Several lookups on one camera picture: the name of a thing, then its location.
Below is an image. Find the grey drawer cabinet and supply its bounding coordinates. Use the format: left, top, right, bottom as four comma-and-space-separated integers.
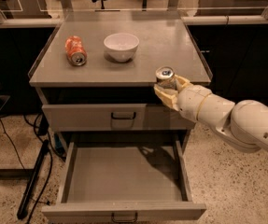
27, 9, 214, 224

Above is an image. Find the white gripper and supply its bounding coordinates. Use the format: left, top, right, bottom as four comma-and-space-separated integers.
154, 75, 235, 130

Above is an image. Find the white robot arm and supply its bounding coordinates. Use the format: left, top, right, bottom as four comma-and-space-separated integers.
154, 76, 268, 152

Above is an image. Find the black top drawer handle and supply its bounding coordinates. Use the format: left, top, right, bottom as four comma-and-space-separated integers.
111, 112, 136, 120

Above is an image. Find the silver redbull can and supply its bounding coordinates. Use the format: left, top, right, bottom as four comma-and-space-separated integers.
155, 66, 176, 90

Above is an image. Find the closed top drawer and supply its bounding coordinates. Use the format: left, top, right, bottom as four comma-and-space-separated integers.
42, 104, 195, 132

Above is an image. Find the open middle drawer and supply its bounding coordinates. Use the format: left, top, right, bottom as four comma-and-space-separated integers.
42, 141, 206, 224

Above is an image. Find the black middle drawer handle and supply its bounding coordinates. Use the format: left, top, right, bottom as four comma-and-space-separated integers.
111, 213, 138, 224

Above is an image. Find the black drawer handle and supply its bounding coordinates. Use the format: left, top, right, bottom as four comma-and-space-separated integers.
111, 213, 138, 224
111, 112, 136, 120

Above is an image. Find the black floor bar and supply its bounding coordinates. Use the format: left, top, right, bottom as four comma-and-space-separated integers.
17, 140, 49, 219

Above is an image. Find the black cable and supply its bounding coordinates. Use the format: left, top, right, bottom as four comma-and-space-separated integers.
0, 112, 66, 224

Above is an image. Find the orange soda can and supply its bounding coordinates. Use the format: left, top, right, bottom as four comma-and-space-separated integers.
65, 35, 87, 66

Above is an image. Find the white bowl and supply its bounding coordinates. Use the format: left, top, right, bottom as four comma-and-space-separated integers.
104, 33, 139, 63

